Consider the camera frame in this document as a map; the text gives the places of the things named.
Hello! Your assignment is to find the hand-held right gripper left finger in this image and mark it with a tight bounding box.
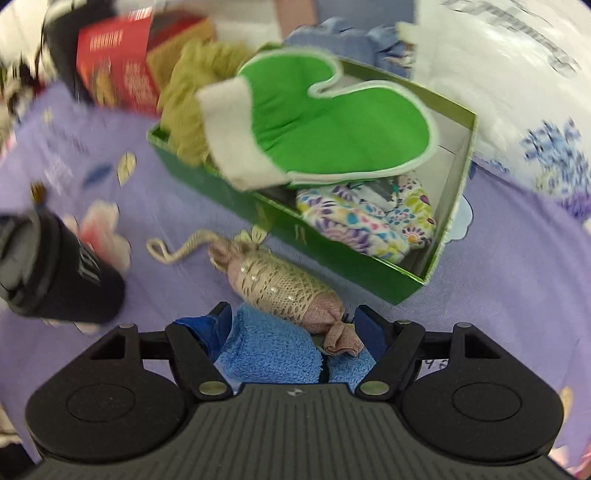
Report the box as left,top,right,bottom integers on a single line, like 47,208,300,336
88,302,234,402

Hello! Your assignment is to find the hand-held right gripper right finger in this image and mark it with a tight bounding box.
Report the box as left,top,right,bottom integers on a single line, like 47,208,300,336
355,305,504,398

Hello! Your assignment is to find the blue fluffy towel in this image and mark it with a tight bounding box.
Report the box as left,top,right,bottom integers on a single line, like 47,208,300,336
213,304,378,387

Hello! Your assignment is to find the pink lace sachet bag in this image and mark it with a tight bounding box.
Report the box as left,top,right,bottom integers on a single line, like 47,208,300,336
147,228,366,357

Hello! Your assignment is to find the green cardboard box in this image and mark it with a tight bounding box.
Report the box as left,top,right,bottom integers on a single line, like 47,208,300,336
146,43,479,306

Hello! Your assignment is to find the floral oven mitt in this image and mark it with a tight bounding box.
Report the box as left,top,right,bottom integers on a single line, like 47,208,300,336
294,174,438,265

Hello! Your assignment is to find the green bath mitt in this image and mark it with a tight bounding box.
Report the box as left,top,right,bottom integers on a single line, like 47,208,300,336
195,47,440,193

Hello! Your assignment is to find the green mesh bath sponge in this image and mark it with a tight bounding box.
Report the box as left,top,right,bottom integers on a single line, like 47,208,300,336
158,38,252,168

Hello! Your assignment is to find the purple floral bedsheet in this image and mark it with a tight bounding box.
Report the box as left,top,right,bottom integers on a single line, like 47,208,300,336
0,80,591,476

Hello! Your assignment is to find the black lidded coffee cup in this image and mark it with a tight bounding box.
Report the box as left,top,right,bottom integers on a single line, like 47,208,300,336
0,207,127,324

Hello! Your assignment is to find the red cracker box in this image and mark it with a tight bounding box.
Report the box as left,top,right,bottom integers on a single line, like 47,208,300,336
75,8,219,117

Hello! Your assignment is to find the floral plastic bedding package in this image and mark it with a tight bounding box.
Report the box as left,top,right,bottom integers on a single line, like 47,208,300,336
413,0,591,220

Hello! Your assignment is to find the blue folded fabric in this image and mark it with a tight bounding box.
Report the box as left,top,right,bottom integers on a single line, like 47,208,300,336
276,0,417,72

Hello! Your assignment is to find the black speaker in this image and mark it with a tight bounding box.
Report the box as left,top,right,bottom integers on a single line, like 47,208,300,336
41,0,117,107

